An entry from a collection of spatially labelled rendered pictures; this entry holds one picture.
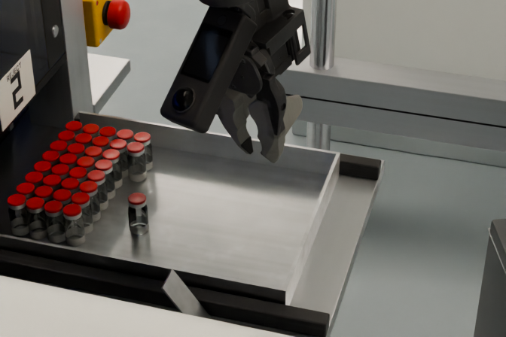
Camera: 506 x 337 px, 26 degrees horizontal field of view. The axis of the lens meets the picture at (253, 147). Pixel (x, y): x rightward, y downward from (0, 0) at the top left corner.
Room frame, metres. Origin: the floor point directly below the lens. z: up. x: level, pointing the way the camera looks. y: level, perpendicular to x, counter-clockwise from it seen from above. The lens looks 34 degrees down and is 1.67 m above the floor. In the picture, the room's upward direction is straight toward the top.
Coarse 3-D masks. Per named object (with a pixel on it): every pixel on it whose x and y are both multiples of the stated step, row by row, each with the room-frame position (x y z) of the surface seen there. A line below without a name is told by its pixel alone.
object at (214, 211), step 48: (192, 144) 1.14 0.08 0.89; (288, 144) 1.11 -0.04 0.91; (144, 192) 1.06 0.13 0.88; (192, 192) 1.06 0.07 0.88; (240, 192) 1.06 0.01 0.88; (288, 192) 1.06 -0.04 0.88; (0, 240) 0.93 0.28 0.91; (48, 240) 0.96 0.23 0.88; (96, 240) 0.96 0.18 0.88; (144, 240) 0.96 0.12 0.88; (192, 240) 0.96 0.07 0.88; (240, 240) 0.96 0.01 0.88; (288, 240) 0.96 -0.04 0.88; (240, 288) 0.86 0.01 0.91; (288, 288) 0.85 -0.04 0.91
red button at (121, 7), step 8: (112, 0) 1.30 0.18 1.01; (120, 0) 1.30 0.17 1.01; (112, 8) 1.29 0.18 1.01; (120, 8) 1.29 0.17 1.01; (128, 8) 1.30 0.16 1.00; (112, 16) 1.28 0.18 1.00; (120, 16) 1.28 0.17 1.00; (128, 16) 1.30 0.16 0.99; (112, 24) 1.28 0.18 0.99; (120, 24) 1.28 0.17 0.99
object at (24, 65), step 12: (24, 60) 1.09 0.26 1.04; (12, 72) 1.06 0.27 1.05; (24, 72) 1.09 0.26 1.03; (0, 84) 1.03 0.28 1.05; (12, 84) 1.06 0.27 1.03; (24, 84) 1.08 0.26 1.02; (0, 96) 1.03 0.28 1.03; (12, 96) 1.05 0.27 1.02; (24, 96) 1.08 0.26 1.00; (0, 108) 1.02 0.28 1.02; (12, 108) 1.05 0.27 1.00; (12, 120) 1.05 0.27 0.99
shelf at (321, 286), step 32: (32, 128) 1.20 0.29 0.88; (0, 160) 1.13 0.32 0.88; (32, 160) 1.13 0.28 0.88; (0, 192) 1.06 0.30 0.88; (352, 192) 1.06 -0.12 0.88; (0, 224) 1.00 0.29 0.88; (320, 224) 1.00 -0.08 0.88; (352, 224) 1.00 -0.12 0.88; (320, 256) 0.94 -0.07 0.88; (352, 256) 0.94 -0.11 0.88; (64, 288) 0.89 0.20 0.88; (320, 288) 0.89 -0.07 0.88
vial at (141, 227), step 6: (144, 204) 0.98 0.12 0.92; (132, 210) 0.98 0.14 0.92; (138, 210) 0.98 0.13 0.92; (144, 210) 0.98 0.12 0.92; (132, 216) 0.97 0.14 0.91; (138, 216) 0.97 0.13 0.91; (144, 216) 0.98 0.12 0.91; (132, 222) 0.97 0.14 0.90; (138, 222) 0.97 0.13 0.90; (144, 222) 0.98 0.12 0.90; (132, 228) 0.98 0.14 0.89; (138, 228) 0.97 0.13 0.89; (144, 228) 0.97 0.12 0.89; (138, 234) 0.97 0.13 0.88
